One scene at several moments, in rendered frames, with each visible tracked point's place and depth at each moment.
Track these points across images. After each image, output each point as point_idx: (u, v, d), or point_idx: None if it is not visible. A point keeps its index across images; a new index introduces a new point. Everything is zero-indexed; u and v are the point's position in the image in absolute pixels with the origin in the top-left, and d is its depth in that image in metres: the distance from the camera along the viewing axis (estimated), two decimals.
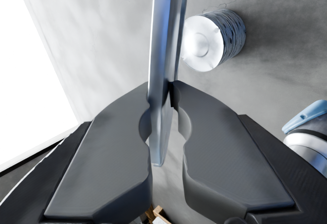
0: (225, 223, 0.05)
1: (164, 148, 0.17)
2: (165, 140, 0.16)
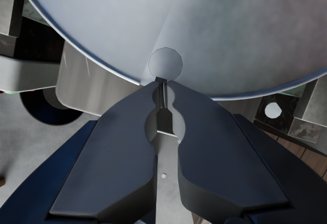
0: (225, 223, 0.05)
1: (165, 69, 0.13)
2: (173, 62, 0.13)
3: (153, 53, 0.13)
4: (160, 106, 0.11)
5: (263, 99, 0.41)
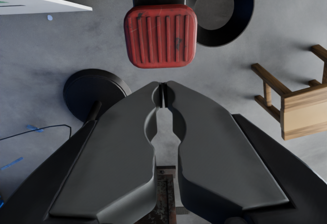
0: (225, 223, 0.05)
1: None
2: None
3: None
4: (160, 106, 0.11)
5: None
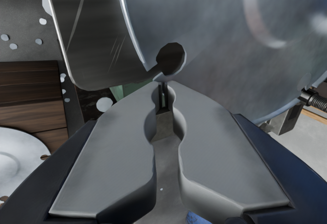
0: (225, 223, 0.05)
1: None
2: None
3: None
4: (159, 106, 0.11)
5: (100, 93, 0.40)
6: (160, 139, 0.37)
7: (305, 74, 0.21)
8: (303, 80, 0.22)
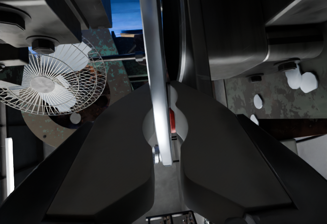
0: (225, 223, 0.05)
1: None
2: None
3: None
4: None
5: None
6: None
7: None
8: None
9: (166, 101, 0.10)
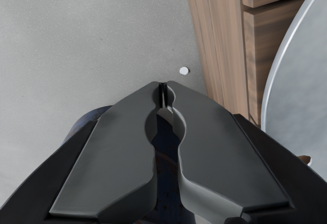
0: (225, 223, 0.05)
1: None
2: None
3: None
4: (160, 106, 0.11)
5: None
6: None
7: None
8: None
9: (285, 38, 0.12)
